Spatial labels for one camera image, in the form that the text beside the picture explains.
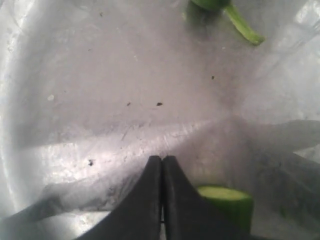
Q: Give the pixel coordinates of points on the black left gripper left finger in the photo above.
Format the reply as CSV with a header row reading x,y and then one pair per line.
x,y
138,216

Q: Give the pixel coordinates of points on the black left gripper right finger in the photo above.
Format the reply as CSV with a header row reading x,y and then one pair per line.
x,y
189,216

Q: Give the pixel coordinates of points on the round steel plate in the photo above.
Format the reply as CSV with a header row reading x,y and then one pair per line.
x,y
89,89

